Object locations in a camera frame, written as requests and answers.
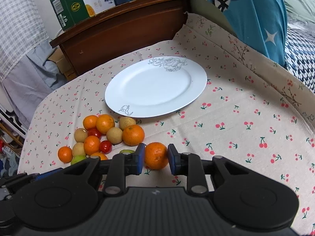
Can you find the houndstooth fabric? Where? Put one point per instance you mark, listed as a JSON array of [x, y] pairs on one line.
[[299, 50]]

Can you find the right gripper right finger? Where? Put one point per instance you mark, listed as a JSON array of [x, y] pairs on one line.
[[189, 165]]

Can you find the white oval plate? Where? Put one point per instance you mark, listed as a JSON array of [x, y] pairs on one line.
[[155, 87]]

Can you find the cardboard box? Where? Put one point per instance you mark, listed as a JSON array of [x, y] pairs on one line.
[[63, 65]]

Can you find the grey striped cloth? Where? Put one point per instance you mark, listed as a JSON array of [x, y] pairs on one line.
[[31, 80]]

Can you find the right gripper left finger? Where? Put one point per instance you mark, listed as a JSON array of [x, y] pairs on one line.
[[121, 166]]

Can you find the green carton box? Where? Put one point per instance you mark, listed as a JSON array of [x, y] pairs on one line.
[[71, 2]]

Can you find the checkered white fabric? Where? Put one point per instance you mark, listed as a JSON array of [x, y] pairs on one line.
[[22, 29]]

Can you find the cherry print tablecloth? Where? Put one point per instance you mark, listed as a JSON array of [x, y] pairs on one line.
[[252, 112]]

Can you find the brown wooden cabinet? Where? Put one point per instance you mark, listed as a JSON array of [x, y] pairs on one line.
[[120, 30]]

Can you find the blue patterned cushion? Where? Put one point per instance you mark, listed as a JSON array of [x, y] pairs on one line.
[[261, 24]]

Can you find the red cherry tomato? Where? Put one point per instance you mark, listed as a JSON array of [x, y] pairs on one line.
[[105, 147], [94, 132]]

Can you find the green jujube fruit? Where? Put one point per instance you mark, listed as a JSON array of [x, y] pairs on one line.
[[126, 151], [77, 159]]

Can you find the mandarin orange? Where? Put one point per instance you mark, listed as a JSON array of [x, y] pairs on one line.
[[91, 145], [65, 154], [133, 135], [104, 123], [90, 122], [100, 155], [156, 156]]

